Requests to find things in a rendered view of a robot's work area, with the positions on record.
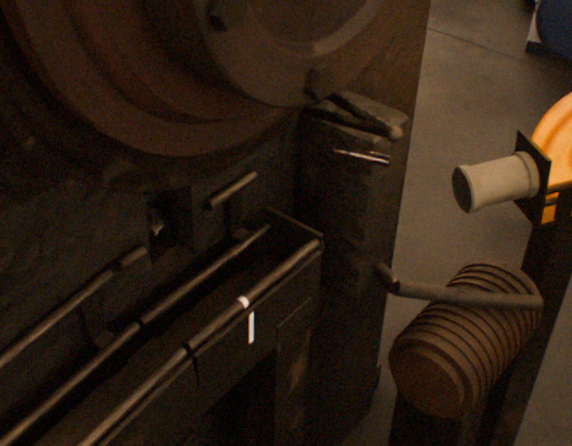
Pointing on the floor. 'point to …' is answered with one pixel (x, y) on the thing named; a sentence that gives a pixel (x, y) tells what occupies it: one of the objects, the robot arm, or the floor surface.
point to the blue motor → (557, 29)
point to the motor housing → (457, 357)
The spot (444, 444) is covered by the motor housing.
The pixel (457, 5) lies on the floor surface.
